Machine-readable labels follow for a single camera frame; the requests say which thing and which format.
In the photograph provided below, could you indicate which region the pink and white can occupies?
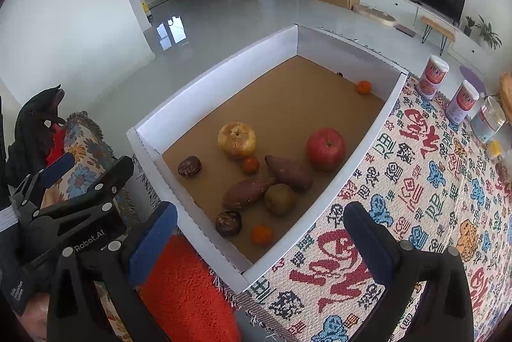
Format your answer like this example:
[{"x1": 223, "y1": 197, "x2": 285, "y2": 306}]
[
  {"x1": 445, "y1": 80, "x2": 480, "y2": 125},
  {"x1": 417, "y1": 54, "x2": 450, "y2": 100}
]

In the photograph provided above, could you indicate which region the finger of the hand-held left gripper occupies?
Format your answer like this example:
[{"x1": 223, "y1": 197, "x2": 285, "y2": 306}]
[
  {"x1": 14, "y1": 153, "x2": 76, "y2": 207},
  {"x1": 36, "y1": 156, "x2": 134, "y2": 218}
]

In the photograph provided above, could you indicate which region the white cardboard box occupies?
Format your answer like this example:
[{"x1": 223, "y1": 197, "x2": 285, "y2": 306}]
[{"x1": 126, "y1": 24, "x2": 409, "y2": 294}]

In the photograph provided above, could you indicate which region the large green potted plant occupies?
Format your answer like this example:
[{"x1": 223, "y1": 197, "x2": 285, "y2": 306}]
[{"x1": 476, "y1": 14, "x2": 502, "y2": 48}]

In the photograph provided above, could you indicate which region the colourful printed woven tablecloth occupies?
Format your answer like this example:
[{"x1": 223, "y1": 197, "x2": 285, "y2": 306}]
[{"x1": 208, "y1": 26, "x2": 512, "y2": 342}]

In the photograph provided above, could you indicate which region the yellow apple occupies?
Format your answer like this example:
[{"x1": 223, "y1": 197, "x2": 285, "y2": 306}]
[{"x1": 217, "y1": 122, "x2": 257, "y2": 159}]

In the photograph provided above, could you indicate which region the person's left hand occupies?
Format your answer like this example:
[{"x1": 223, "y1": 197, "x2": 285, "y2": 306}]
[{"x1": 23, "y1": 292, "x2": 50, "y2": 342}]

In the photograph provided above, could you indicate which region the round beige floor pad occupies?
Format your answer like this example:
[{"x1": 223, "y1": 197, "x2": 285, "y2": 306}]
[{"x1": 354, "y1": 4, "x2": 397, "y2": 27}]

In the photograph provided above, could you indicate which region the dark wrinkled passion fruit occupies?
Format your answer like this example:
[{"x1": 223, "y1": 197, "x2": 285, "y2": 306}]
[
  {"x1": 216, "y1": 211, "x2": 242, "y2": 238},
  {"x1": 178, "y1": 156, "x2": 202, "y2": 178}
]

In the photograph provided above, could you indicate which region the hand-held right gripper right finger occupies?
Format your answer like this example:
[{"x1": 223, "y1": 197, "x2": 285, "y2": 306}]
[{"x1": 343, "y1": 201, "x2": 475, "y2": 342}]

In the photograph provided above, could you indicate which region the floral blanket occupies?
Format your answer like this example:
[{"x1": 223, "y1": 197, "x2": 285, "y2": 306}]
[{"x1": 40, "y1": 110, "x2": 161, "y2": 342}]

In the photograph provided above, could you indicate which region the red apple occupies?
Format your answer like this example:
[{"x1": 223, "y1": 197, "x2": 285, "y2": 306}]
[{"x1": 306, "y1": 128, "x2": 347, "y2": 172}]

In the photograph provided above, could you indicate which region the glass jar with gold lid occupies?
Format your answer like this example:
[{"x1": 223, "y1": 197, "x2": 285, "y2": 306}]
[{"x1": 471, "y1": 96, "x2": 507, "y2": 144}]

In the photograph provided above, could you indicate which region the green-brown pear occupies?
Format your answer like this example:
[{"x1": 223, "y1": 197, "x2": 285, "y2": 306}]
[{"x1": 264, "y1": 183, "x2": 297, "y2": 216}]

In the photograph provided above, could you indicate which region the purple round pad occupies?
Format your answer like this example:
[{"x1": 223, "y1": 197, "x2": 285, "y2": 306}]
[{"x1": 459, "y1": 65, "x2": 485, "y2": 94}]

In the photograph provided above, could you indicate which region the red cloth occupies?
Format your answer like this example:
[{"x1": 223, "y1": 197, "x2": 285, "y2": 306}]
[{"x1": 46, "y1": 124, "x2": 67, "y2": 167}]

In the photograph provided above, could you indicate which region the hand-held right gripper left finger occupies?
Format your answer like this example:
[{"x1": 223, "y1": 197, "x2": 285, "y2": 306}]
[{"x1": 47, "y1": 201, "x2": 179, "y2": 342}]

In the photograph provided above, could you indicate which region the brown sweet potato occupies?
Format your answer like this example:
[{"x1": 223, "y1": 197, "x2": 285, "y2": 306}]
[
  {"x1": 222, "y1": 178, "x2": 273, "y2": 211},
  {"x1": 264, "y1": 155, "x2": 315, "y2": 191}
]

